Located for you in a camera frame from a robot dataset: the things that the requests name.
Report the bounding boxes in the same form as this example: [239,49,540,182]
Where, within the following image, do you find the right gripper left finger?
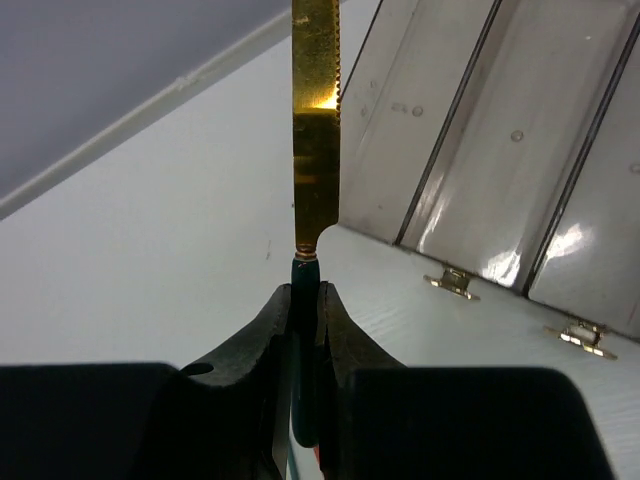
[181,284,292,479]

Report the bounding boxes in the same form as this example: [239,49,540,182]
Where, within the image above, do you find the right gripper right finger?
[315,281,404,479]

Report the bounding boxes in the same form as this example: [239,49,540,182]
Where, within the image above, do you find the gold knife dark handle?
[290,0,341,448]

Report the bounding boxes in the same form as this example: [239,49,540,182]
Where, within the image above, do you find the clear compartment organizer box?
[337,0,640,360]

